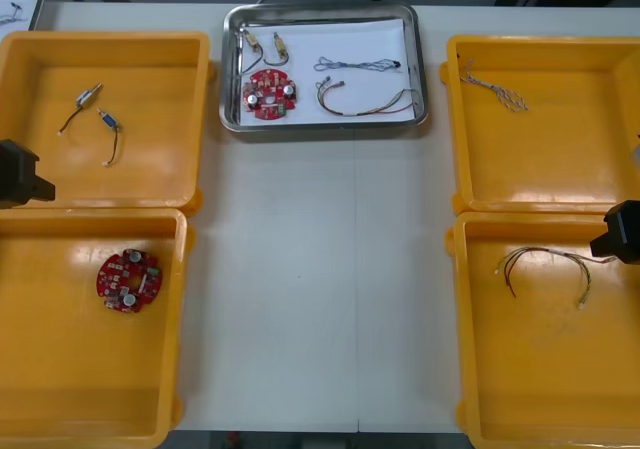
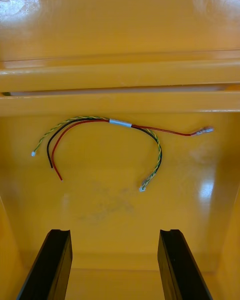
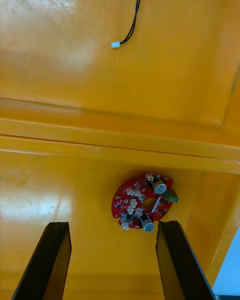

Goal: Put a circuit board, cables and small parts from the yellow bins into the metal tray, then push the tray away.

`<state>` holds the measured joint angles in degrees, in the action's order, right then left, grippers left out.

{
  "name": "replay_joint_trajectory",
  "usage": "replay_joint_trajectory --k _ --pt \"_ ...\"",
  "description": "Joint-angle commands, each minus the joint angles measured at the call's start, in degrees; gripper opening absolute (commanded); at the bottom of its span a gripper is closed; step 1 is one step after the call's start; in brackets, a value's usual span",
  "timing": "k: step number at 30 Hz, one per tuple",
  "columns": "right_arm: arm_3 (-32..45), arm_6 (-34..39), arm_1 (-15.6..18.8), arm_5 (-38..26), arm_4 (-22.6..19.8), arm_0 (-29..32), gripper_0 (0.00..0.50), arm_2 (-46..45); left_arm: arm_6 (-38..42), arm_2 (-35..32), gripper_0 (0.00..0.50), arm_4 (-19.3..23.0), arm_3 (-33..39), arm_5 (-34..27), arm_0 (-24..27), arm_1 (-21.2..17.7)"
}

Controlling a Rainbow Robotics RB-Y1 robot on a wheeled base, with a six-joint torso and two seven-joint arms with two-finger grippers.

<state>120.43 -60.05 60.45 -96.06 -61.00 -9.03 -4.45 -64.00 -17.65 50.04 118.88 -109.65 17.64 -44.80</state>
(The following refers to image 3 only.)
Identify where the round red circuit board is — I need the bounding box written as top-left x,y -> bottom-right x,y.
111,171 -> 180,234

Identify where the blue label metal solenoid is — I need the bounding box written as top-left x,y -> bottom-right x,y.
110,0 -> 144,49

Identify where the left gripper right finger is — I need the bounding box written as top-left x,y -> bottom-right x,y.
155,220 -> 217,300

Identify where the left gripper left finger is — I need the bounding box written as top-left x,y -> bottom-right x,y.
10,221 -> 73,300

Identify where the yellow-orange plastic bin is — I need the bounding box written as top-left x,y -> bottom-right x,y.
0,0 -> 240,162
0,133 -> 240,300

